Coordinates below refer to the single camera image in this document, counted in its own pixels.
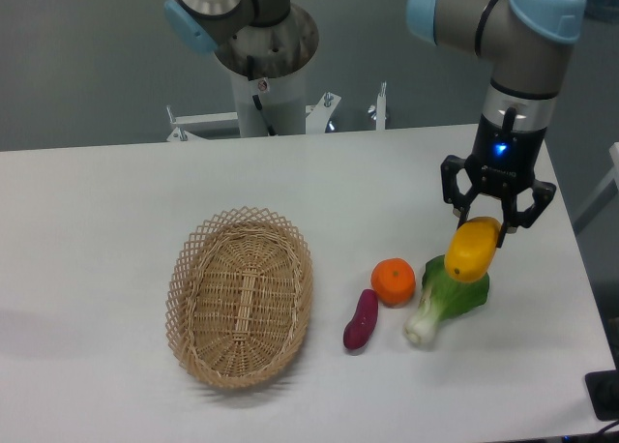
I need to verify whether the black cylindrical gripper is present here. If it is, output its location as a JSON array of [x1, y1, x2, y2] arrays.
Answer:
[[440, 116, 557, 249]]

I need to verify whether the yellow mango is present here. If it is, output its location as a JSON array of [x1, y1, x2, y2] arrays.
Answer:
[[444, 217, 501, 283]]

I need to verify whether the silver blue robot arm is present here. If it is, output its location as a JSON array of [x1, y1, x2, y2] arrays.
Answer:
[[163, 0, 586, 235]]

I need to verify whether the oval wicker basket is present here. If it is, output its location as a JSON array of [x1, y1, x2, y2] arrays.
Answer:
[[165, 207, 313, 389]]

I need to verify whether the green bok choy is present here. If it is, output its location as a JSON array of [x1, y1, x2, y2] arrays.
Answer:
[[403, 255, 490, 346]]

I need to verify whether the orange tangerine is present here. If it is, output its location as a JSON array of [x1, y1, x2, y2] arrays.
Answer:
[[370, 258, 416, 306]]

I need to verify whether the purple sweet potato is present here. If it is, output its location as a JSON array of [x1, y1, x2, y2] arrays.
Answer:
[[342, 289, 378, 351]]

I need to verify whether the black device at table edge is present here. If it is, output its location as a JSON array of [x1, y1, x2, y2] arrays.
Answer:
[[584, 369, 618, 422]]

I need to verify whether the white bracket at right edge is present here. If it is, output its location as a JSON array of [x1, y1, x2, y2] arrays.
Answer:
[[573, 142, 618, 235]]

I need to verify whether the white metal base frame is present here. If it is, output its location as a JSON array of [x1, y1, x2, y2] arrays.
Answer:
[[166, 81, 390, 142]]

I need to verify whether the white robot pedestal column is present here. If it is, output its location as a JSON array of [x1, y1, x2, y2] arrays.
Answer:
[[215, 5, 319, 137]]

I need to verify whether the black cable on pedestal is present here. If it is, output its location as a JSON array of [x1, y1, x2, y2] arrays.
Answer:
[[246, 54, 278, 137]]

